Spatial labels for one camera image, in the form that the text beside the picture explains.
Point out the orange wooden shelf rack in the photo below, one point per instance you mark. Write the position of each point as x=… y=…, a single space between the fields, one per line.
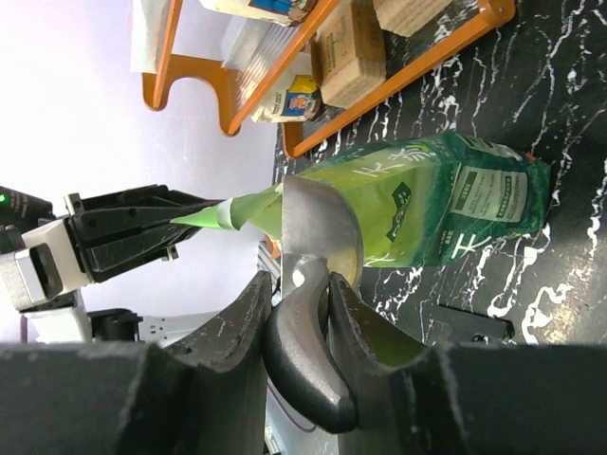
x=154 y=26

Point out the beige sponge pack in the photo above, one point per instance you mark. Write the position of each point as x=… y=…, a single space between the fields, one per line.
x=348 y=54
x=406 y=17

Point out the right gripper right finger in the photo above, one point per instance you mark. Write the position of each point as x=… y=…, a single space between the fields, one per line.
x=468 y=398

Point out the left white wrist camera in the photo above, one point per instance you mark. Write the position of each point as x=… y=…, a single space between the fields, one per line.
x=38 y=266

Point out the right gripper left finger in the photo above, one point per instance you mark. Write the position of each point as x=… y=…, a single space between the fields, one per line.
x=206 y=394

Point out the white printed mug lower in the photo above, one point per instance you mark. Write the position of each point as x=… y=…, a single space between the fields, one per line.
x=293 y=98

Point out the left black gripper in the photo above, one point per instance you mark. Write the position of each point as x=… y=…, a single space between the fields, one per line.
x=105 y=230

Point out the beige sponge pack right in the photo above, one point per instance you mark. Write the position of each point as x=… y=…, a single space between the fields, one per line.
x=406 y=17

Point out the green litter bag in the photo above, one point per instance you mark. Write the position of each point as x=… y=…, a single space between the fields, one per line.
x=407 y=203

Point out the black bag clip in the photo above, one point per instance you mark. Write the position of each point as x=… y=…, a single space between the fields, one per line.
x=467 y=326

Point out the grey metal scoop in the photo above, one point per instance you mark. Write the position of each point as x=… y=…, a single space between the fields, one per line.
x=313 y=294

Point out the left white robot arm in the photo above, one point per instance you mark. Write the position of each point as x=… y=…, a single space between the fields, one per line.
x=65 y=319

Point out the beige sponge pack left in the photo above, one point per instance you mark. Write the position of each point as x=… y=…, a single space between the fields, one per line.
x=348 y=54

